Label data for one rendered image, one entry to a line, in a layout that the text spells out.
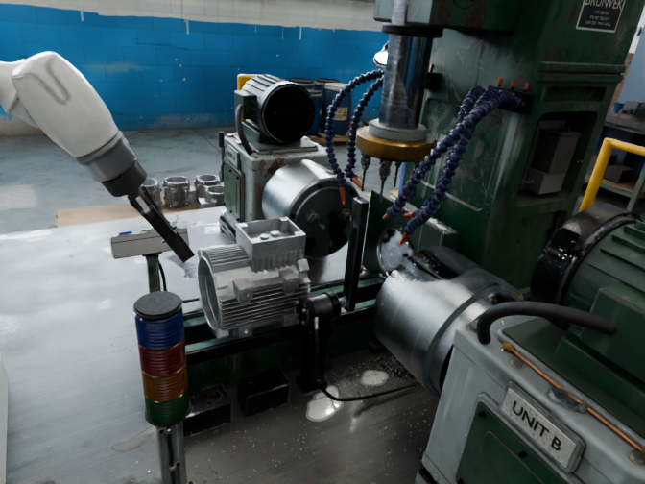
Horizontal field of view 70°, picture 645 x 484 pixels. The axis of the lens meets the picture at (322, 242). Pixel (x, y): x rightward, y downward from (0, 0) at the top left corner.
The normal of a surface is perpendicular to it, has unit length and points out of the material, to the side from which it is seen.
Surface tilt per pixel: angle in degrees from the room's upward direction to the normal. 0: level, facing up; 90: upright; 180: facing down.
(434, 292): 40
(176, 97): 90
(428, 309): 51
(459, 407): 89
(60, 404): 0
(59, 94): 78
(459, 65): 90
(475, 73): 90
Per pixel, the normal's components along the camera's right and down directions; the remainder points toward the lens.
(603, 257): -0.62, -0.47
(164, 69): 0.49, 0.42
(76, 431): 0.08, -0.89
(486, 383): -0.88, 0.14
